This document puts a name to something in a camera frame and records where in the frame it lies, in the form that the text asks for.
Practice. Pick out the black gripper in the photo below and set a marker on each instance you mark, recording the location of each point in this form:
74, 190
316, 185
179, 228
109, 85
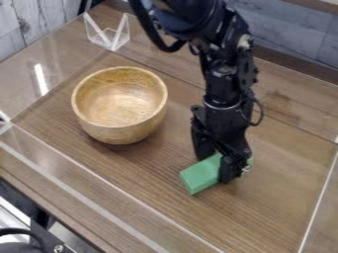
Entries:
218, 130

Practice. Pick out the green rectangular block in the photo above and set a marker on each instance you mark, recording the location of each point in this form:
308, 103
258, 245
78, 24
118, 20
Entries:
201, 175

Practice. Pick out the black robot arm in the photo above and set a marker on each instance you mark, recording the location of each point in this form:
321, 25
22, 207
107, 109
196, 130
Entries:
217, 35

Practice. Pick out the wooden bowl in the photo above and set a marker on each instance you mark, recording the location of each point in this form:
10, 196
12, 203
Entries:
119, 103

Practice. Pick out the clear acrylic enclosure walls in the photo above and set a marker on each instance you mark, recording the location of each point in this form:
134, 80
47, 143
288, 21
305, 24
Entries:
115, 193

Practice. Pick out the black bracket with cable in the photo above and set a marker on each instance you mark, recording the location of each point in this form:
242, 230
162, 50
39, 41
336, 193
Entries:
26, 236

